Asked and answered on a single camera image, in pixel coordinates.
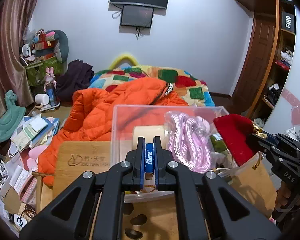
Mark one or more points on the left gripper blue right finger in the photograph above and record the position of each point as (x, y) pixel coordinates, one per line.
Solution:
(157, 161)

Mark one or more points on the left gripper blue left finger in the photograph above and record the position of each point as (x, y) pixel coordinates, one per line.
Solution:
(142, 150)

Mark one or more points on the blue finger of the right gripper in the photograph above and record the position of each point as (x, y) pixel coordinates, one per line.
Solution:
(271, 138)

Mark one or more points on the beige lidded cup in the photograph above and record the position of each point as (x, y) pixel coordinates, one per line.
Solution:
(149, 133)

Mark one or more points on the blue Max box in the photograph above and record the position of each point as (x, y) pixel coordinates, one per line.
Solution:
(149, 158)

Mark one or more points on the red velvet pouch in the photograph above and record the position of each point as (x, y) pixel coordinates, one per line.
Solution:
(234, 130)

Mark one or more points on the green glass bottle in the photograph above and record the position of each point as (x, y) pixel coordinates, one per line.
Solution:
(218, 144)

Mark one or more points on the gold drawstring pouch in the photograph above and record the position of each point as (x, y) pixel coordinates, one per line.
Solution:
(258, 131)

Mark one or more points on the clear plastic storage bin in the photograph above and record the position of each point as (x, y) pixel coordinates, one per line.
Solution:
(189, 130)

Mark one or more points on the orange puffer jacket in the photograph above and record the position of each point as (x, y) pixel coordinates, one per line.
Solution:
(91, 114)

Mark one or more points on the yellow headboard arch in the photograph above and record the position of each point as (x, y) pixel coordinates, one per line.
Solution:
(123, 58)

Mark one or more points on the wooden wardrobe shelf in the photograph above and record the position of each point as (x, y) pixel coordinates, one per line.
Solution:
(268, 58)

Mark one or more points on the dark purple clothing pile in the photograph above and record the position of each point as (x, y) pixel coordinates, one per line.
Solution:
(77, 77)

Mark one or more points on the white mug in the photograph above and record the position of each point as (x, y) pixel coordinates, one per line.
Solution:
(42, 99)

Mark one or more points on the pile of books papers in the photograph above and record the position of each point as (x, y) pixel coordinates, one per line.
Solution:
(32, 132)

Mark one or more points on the pink bunny figure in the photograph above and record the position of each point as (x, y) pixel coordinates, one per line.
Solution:
(50, 85)

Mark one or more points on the grey plush toy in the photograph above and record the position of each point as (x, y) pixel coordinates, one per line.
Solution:
(61, 49)

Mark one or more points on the green storage box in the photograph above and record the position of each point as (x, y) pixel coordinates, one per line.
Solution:
(36, 72)

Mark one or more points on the teal rocking horse toy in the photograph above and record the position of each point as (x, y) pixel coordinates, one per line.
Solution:
(12, 117)

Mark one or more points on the striped pink curtain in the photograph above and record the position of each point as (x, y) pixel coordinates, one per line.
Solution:
(15, 16)

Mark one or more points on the small black wall monitor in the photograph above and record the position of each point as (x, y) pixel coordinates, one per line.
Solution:
(136, 16)

